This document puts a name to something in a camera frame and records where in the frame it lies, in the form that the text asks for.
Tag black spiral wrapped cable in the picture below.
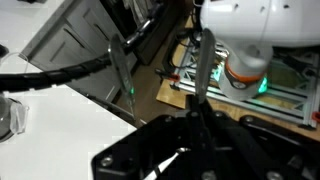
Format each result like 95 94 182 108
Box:
0 3 168 93

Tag wooden board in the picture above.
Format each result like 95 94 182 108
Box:
155 13 320 141

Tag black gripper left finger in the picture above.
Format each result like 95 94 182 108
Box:
91 95 205 180

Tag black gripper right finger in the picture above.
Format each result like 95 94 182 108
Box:
201 99 320 180

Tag red clamp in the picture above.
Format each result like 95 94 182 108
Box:
155 68 182 83

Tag metal tongs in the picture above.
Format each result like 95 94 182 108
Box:
108 28 217 122

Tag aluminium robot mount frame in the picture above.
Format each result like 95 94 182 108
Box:
169 36 320 129

